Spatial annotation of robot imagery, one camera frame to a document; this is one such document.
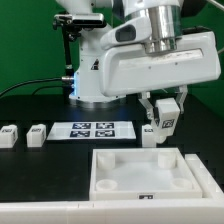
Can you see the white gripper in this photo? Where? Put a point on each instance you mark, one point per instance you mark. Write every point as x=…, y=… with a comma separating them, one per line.
x=129, y=69

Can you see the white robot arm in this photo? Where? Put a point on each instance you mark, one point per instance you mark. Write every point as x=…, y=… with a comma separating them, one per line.
x=165, y=17

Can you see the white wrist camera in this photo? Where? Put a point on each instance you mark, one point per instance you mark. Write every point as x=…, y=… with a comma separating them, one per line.
x=133, y=31

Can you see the black camera on stand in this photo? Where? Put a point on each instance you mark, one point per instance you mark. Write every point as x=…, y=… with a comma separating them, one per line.
x=71, y=26

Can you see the white L-shaped fence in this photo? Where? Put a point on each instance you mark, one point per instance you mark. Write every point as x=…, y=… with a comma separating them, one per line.
x=209, y=209

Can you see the tag marker sheet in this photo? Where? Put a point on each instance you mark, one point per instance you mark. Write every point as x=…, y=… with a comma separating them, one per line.
x=103, y=130

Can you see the white square tabletop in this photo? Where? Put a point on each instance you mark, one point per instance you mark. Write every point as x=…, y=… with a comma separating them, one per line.
x=135, y=174

